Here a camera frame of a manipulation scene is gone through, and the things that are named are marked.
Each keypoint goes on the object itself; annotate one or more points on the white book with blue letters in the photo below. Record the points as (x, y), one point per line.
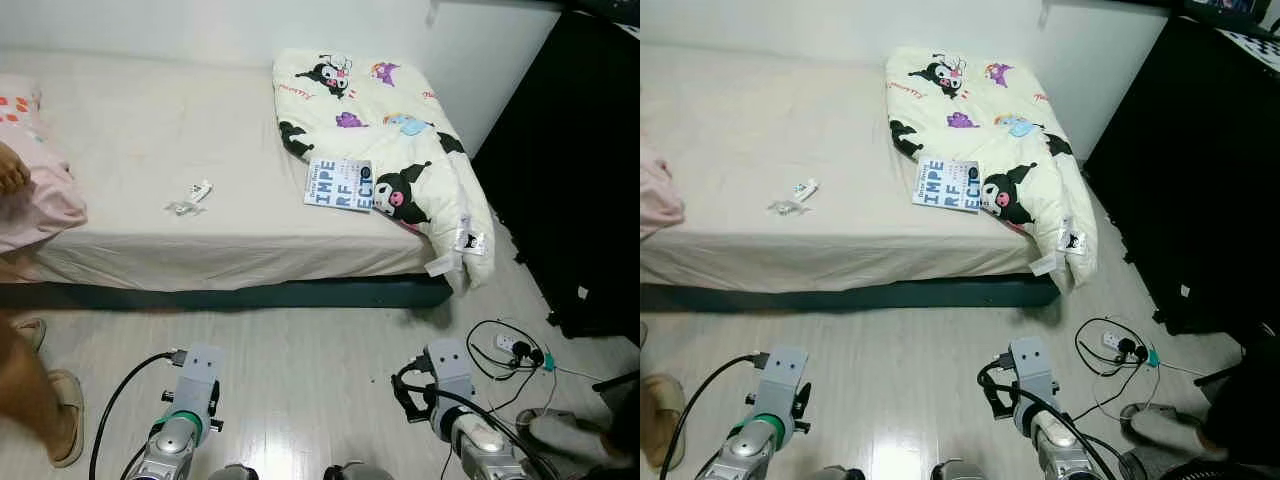
(942, 185)
(335, 185)

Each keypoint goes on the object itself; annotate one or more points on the pink pillow with dotted print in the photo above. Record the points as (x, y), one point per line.
(660, 200)
(50, 200)

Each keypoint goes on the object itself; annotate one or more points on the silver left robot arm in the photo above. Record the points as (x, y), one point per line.
(170, 450)
(745, 452)

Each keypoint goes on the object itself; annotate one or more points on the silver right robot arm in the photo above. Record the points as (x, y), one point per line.
(1060, 440)
(480, 440)

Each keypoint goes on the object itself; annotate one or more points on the person bare hand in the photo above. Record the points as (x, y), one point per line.
(12, 170)

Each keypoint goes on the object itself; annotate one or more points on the robot left leg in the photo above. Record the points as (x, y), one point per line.
(232, 473)
(835, 474)

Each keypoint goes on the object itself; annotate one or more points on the robot leg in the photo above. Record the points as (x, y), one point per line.
(232, 473)
(835, 474)
(965, 471)
(358, 472)

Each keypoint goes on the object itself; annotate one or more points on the robot right leg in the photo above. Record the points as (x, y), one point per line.
(965, 471)
(358, 472)

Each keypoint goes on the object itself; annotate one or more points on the white power strip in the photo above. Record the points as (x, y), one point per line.
(507, 343)
(1113, 341)

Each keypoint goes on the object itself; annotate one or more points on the black plug adapter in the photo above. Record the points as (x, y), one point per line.
(1130, 348)
(522, 352)

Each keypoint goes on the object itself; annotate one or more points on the beige slipper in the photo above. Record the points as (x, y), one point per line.
(665, 420)
(68, 420)

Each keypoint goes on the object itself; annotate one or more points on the grey slipper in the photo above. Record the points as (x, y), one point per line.
(560, 435)
(1170, 430)

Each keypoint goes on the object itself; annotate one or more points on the person leg in dark trousers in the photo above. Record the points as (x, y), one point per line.
(625, 430)
(1245, 420)

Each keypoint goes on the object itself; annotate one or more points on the black bar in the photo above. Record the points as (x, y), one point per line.
(615, 381)
(1220, 374)

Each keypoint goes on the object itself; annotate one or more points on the person bare leg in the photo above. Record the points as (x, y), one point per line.
(20, 390)

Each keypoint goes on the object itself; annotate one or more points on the crumpled clear wrapper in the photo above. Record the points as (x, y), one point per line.
(182, 207)
(785, 206)

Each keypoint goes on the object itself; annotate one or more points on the small white tube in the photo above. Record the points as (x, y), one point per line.
(806, 187)
(201, 190)

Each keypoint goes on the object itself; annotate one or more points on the cream cartoon print quilt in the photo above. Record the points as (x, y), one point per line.
(1030, 150)
(420, 150)

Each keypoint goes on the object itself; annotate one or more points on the black cabinet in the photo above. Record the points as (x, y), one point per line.
(1190, 180)
(570, 180)

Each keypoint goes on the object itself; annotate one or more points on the cream bed mattress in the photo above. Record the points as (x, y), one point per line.
(780, 130)
(150, 130)

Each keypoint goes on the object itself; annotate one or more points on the black white checkered board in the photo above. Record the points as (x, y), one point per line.
(1255, 45)

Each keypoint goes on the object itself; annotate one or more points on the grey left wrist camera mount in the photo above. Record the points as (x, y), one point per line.
(198, 375)
(785, 378)

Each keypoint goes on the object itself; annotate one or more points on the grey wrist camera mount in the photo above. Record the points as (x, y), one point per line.
(448, 368)
(785, 378)
(198, 375)
(1030, 368)

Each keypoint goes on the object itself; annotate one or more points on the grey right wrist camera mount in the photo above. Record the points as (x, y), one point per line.
(448, 368)
(1030, 368)

